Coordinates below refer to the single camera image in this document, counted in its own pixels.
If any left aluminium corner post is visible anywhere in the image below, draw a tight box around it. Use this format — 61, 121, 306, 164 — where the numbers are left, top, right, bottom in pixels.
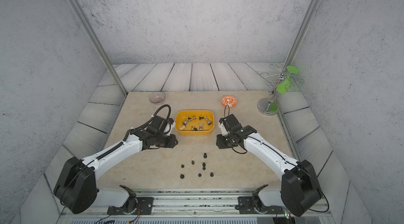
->
67, 0, 128, 98

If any green cup on stand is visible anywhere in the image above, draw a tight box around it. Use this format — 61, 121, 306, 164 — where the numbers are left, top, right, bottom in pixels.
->
276, 65, 302, 93

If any aluminium rail frame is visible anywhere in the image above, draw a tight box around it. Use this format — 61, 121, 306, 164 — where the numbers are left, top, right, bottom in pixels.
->
58, 189, 335, 224

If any small clear glass bowl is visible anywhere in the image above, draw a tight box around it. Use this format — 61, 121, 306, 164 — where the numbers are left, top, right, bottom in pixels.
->
148, 92, 166, 104

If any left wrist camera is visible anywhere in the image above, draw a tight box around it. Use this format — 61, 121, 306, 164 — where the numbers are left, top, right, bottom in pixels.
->
147, 116, 175, 136

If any silver queen chess piece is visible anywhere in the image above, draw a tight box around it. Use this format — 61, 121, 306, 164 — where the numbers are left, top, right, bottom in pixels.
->
204, 117, 212, 126

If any orange patterned ceramic bowl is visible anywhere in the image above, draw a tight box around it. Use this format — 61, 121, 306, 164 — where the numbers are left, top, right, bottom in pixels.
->
221, 95, 238, 108

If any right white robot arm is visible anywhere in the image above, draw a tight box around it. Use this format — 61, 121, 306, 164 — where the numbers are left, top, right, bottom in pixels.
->
216, 123, 325, 217

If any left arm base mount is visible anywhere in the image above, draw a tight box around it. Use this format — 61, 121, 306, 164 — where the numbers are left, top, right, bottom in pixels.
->
107, 185, 154, 215

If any aluminium corner post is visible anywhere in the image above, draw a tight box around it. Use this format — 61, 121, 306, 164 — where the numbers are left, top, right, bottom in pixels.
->
282, 0, 321, 72
67, 0, 128, 98

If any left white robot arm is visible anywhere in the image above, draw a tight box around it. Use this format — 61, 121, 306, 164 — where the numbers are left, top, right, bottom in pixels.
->
53, 128, 178, 215

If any yellow plastic storage box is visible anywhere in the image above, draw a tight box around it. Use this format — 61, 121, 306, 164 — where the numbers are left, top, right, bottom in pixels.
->
175, 110, 215, 136

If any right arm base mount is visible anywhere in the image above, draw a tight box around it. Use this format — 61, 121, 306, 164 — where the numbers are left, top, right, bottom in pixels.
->
234, 185, 283, 215

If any right aluminium corner post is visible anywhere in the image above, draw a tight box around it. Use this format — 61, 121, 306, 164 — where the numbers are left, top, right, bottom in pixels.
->
282, 0, 321, 72

